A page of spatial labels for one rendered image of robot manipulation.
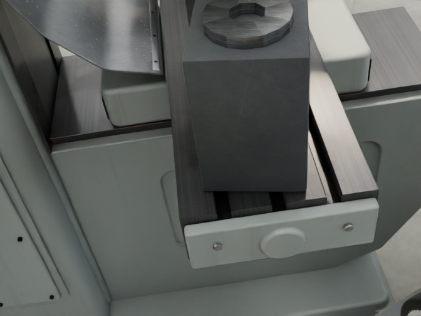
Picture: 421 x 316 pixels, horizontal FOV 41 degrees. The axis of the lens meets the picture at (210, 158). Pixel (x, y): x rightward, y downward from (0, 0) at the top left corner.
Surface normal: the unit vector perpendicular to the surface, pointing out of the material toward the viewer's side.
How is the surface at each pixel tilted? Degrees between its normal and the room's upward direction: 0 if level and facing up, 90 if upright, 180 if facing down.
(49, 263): 89
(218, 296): 0
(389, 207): 90
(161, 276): 90
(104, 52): 38
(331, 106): 0
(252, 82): 90
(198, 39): 0
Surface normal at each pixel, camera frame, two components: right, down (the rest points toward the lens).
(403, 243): -0.11, -0.70
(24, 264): 0.10, 0.68
